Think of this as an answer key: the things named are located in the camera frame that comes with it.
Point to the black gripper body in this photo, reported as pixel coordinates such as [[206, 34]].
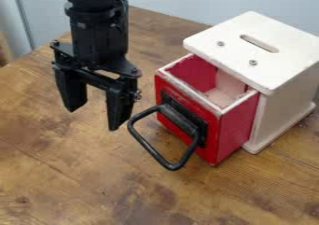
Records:
[[94, 58]]

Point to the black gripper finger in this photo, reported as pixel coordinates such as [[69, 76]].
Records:
[[71, 87], [121, 98]]

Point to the red drawer with black handle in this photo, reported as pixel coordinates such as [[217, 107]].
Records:
[[206, 107]]

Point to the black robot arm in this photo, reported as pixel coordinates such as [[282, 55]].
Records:
[[93, 59]]

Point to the white wooden box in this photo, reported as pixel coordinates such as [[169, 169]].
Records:
[[274, 57]]

